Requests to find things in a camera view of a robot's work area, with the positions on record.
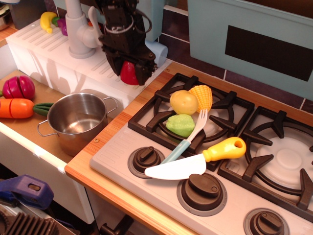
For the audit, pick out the purple toy eggplant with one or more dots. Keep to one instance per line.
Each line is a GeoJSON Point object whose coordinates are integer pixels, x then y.
{"type": "Point", "coordinates": [60, 23]}

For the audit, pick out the left brown stove knob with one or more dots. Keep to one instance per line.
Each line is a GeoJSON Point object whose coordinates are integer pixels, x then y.
{"type": "Point", "coordinates": [143, 158]}

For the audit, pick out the brown stove knob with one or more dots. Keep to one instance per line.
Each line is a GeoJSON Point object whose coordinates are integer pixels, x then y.
{"type": "Point", "coordinates": [143, 158]}
{"type": "Point", "coordinates": [202, 195]}
{"type": "Point", "coordinates": [263, 221]}

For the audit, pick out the orange wooden toy carrot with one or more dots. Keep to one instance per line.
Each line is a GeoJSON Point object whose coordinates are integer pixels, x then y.
{"type": "Point", "coordinates": [20, 108]}

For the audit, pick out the yellow toy potato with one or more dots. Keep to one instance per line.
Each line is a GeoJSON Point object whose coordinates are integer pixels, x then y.
{"type": "Point", "coordinates": [183, 102]}

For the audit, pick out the black burner grate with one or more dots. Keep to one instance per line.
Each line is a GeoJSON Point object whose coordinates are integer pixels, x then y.
{"type": "Point", "coordinates": [225, 119]}
{"type": "Point", "coordinates": [278, 163]}

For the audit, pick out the middle brown stove knob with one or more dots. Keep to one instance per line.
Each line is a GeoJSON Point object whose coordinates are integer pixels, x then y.
{"type": "Point", "coordinates": [202, 195]}

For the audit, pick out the white yellow toy knife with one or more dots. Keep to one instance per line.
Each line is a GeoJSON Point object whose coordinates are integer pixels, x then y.
{"type": "Point", "coordinates": [231, 148]}

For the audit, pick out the magenta wooden toy onion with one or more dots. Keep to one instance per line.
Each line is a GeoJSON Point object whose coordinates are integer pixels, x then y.
{"type": "Point", "coordinates": [18, 87]}

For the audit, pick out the stainless steel pot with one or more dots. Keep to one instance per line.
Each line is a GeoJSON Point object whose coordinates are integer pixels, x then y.
{"type": "Point", "coordinates": [76, 119]}

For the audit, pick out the left black burner grate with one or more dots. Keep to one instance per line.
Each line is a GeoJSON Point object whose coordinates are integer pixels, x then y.
{"type": "Point", "coordinates": [225, 119]}

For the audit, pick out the grey toy faucet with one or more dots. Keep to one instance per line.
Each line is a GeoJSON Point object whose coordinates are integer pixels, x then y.
{"type": "Point", "coordinates": [83, 31]}

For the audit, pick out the right black burner grate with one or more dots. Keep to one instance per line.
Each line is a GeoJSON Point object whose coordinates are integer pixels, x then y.
{"type": "Point", "coordinates": [278, 163]}

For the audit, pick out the yellow toy corn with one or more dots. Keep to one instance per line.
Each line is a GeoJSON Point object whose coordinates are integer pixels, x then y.
{"type": "Point", "coordinates": [204, 96]}

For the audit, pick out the black ribbed heat sink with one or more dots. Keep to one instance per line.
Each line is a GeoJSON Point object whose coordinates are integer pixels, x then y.
{"type": "Point", "coordinates": [24, 224]}

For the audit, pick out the light blue toy cabinet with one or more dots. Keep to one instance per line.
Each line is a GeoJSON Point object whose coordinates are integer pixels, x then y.
{"type": "Point", "coordinates": [270, 41]}

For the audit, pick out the red toy sweet potato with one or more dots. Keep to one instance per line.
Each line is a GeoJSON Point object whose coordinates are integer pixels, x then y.
{"type": "Point", "coordinates": [127, 74]}

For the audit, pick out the green toy lettuce piece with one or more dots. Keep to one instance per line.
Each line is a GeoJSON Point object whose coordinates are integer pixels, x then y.
{"type": "Point", "coordinates": [182, 124]}

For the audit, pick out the right brown stove knob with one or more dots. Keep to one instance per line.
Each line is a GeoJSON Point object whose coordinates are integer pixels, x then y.
{"type": "Point", "coordinates": [263, 221]}

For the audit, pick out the blue clamp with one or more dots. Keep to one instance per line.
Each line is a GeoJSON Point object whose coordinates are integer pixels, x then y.
{"type": "Point", "coordinates": [28, 190]}

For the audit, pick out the light blue plastic cup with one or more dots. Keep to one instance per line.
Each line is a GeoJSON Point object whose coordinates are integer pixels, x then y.
{"type": "Point", "coordinates": [159, 50]}

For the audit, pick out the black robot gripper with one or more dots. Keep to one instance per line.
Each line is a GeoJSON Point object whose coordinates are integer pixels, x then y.
{"type": "Point", "coordinates": [124, 38]}

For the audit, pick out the light blue cabinet left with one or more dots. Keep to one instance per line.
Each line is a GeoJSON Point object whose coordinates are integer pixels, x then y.
{"type": "Point", "coordinates": [153, 9]}

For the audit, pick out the white blue toy fork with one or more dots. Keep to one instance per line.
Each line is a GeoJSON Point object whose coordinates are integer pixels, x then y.
{"type": "Point", "coordinates": [184, 144]}

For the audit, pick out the grey toy stove top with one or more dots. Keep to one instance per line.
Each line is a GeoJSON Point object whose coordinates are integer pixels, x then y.
{"type": "Point", "coordinates": [112, 161]}

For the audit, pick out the white toy sink unit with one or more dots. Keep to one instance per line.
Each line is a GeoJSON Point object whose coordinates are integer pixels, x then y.
{"type": "Point", "coordinates": [45, 58]}

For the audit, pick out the black oven door handle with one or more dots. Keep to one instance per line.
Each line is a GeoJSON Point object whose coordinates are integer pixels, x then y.
{"type": "Point", "coordinates": [121, 228]}

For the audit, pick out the yellow toy banana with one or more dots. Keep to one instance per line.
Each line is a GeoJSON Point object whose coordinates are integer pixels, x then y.
{"type": "Point", "coordinates": [46, 21]}

